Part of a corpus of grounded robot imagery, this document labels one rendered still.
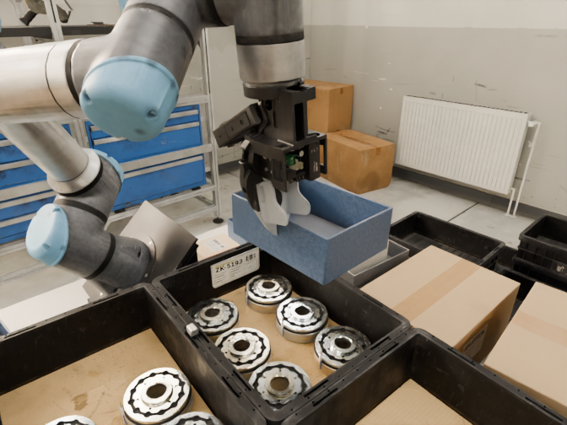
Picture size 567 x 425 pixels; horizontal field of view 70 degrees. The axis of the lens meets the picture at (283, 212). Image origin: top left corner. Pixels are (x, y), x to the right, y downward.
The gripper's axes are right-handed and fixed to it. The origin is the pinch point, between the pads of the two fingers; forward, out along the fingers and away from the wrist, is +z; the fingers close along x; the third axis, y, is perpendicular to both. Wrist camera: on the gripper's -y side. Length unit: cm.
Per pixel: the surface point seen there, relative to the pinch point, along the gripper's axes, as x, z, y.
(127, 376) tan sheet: -22.4, 27.7, -16.1
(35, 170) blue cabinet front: -5, 46, -196
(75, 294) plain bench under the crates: -21, 41, -66
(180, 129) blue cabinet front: 82, 46, -197
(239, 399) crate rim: -14.0, 18.3, 7.3
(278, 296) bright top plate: 9.4, 27.4, -13.0
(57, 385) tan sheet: -32.0, 26.9, -22.0
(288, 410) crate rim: -10.2, 18.6, 12.8
